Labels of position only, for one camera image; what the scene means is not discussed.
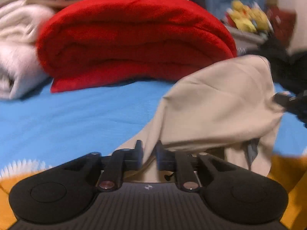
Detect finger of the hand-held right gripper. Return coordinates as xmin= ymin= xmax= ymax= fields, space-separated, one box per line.
xmin=273 ymin=92 xmax=299 ymax=113

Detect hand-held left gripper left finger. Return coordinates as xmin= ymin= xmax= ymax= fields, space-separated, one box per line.
xmin=64 ymin=139 xmax=144 ymax=192

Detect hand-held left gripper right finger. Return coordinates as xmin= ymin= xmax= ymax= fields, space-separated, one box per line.
xmin=155 ymin=140 xmax=231 ymax=193

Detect beige and mustard jacket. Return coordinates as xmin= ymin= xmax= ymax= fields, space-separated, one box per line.
xmin=0 ymin=55 xmax=307 ymax=230

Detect black clothes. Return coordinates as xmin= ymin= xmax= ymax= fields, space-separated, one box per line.
xmin=240 ymin=38 xmax=307 ymax=94

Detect blue white patterned bed sheet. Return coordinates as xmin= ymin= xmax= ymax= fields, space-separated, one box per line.
xmin=0 ymin=79 xmax=307 ymax=180

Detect dark red cushion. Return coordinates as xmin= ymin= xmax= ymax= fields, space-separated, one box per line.
xmin=267 ymin=6 xmax=296 ymax=51

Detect grey window sill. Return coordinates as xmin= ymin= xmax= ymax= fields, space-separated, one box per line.
xmin=225 ymin=26 xmax=267 ymax=46

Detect yellow bear plush toy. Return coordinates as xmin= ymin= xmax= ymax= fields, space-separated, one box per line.
xmin=249 ymin=6 xmax=272 ymax=31

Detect yellow duck plush toy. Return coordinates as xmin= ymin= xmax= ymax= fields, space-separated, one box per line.
xmin=228 ymin=0 xmax=257 ymax=33

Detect red folded blanket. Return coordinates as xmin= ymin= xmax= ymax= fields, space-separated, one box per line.
xmin=36 ymin=0 xmax=238 ymax=93

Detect white fuzzy folded blanket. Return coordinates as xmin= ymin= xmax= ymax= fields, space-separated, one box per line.
xmin=0 ymin=44 xmax=52 ymax=100

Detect cream folded quilt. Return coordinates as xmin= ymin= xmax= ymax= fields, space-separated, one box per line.
xmin=0 ymin=0 xmax=55 ymax=47

